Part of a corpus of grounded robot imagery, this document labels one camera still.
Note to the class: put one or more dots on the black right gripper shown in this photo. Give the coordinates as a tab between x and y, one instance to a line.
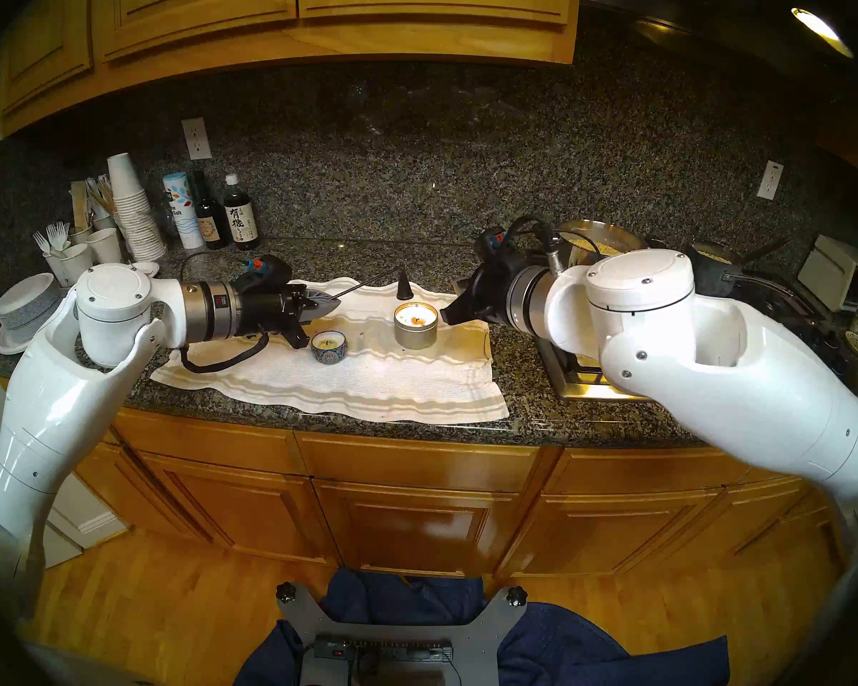
493	291

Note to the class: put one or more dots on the black star knob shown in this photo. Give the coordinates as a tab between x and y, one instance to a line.
286	593
517	596

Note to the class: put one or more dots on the white salt canister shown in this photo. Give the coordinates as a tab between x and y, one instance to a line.
182	209

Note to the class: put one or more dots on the white outlet near bottles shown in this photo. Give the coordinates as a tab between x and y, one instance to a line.
196	138

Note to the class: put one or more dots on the tall stack paper cups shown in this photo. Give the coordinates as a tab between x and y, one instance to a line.
137	224

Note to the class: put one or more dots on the dark blue cloth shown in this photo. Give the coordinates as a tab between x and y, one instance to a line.
579	649

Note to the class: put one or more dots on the white door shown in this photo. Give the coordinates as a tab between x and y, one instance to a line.
79	520

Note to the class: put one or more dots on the silver tin candle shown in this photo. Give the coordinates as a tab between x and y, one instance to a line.
415	336

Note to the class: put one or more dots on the wooden upper cabinets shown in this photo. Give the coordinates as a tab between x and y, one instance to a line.
243	13

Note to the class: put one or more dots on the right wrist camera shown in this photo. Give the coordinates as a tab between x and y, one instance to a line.
493	243

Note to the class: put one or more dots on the white outlet near stove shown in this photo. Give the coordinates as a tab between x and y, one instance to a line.
770	180

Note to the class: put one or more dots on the range hood light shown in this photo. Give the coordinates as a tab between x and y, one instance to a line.
822	33

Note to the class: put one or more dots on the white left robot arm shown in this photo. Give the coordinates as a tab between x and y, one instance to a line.
64	406

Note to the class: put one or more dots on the blue patterned bowl candle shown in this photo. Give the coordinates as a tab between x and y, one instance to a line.
329	352

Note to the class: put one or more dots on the wooden cabinets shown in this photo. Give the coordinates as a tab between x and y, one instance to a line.
415	477
243	13

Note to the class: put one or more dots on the white beige striped towel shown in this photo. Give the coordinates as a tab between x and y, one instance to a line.
372	391

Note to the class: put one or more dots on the dark bottle tan label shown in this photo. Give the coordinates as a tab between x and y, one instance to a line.
211	226

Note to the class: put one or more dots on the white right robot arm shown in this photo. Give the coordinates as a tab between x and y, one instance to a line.
686	349

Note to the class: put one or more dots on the small white plate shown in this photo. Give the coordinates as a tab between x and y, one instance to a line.
146	269

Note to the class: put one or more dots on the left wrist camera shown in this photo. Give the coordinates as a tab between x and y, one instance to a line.
264	274

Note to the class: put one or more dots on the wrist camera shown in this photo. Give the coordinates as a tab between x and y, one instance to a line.
493	243
264	274

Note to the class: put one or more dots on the stack of grey paper bowls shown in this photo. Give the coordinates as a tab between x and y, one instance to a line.
25	302

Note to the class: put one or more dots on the paper wrapped chopsticks bundle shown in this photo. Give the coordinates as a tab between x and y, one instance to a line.
102	195

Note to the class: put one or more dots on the stainless steel pot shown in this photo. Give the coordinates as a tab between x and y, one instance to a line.
600	234

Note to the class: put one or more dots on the soy sauce bottle white label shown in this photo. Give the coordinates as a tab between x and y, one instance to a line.
242	224

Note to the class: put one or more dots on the white paper cup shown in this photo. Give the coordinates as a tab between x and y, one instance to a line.
80	236
52	270
106	247
102	222
77	261

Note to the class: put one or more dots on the white box appliance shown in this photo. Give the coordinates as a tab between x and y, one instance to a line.
833	270

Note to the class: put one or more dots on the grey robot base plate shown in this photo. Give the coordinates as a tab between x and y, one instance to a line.
479	634

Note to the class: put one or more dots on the wooden lower cabinets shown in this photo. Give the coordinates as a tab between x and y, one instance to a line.
415	477

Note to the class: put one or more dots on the wide wooden stirrer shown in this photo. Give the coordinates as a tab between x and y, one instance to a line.
79	204

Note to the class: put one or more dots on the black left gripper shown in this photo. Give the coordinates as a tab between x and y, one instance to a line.
272	313

